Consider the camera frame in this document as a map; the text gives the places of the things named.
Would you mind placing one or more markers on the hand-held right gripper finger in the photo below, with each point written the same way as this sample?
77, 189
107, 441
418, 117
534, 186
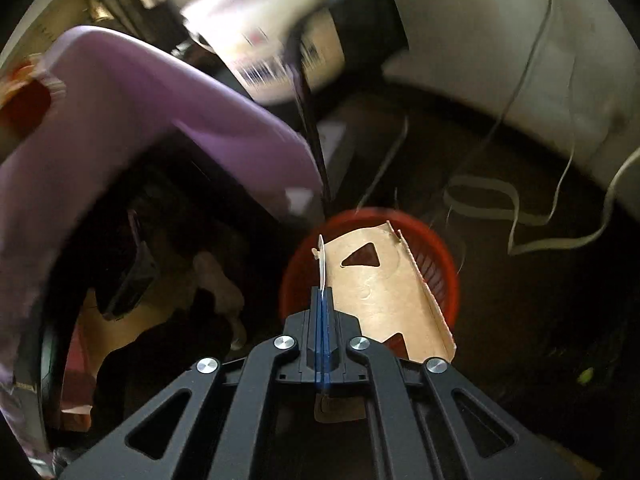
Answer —
317, 325
328, 325

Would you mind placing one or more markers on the white paper scrap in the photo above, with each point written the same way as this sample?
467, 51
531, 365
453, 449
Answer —
322, 260

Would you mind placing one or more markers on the red plastic basket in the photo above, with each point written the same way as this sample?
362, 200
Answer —
440, 270

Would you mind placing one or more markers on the brown cardboard piece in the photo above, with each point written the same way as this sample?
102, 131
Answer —
380, 300

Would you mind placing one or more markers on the thin black bar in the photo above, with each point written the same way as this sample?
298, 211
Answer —
311, 125

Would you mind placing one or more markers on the purple tablecloth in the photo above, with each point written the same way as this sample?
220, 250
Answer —
150, 125

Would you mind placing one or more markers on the small green scrap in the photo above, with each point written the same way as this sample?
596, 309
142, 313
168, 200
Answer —
585, 375

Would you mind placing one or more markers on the white printed packet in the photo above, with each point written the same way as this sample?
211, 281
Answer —
250, 20

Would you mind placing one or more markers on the large white sack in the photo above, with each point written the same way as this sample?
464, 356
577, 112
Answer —
475, 25

